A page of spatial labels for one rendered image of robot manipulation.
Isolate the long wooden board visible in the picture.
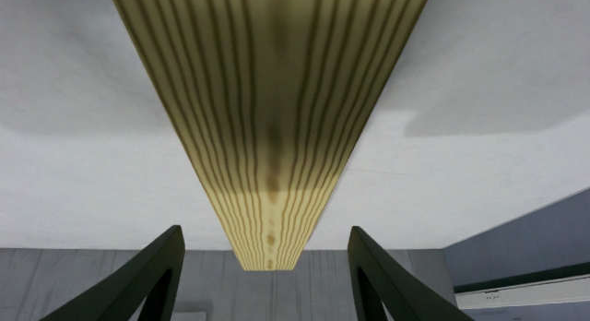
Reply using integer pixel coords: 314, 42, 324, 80
112, 0, 428, 270

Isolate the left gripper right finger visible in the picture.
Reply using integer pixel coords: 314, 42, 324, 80
348, 226, 476, 321

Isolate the grey panel wall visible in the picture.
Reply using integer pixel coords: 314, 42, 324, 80
0, 248, 458, 321

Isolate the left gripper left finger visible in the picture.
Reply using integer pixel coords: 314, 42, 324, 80
39, 225, 185, 321

